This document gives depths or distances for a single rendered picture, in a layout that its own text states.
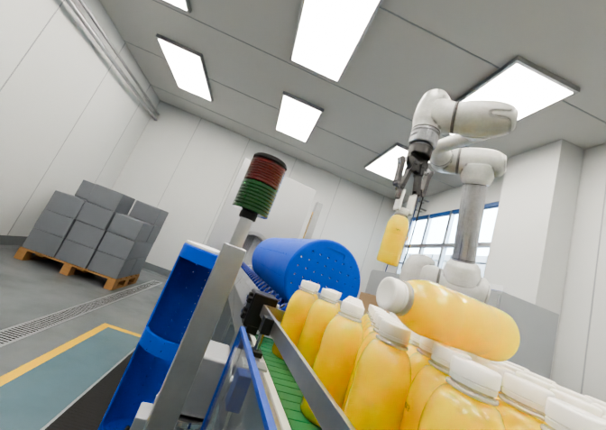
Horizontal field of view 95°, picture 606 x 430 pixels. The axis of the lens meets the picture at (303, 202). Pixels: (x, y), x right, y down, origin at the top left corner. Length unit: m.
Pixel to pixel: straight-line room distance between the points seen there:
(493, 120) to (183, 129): 6.31
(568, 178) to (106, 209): 5.52
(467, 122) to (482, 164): 0.54
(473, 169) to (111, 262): 4.13
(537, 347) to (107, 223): 4.63
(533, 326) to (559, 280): 1.20
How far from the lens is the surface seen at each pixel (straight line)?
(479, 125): 1.02
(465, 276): 1.52
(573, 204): 4.10
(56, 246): 4.75
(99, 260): 4.51
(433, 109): 1.03
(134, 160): 6.83
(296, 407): 0.55
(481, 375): 0.31
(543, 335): 2.78
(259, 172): 0.46
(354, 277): 1.04
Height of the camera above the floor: 1.10
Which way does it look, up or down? 13 degrees up
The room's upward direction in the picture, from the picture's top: 21 degrees clockwise
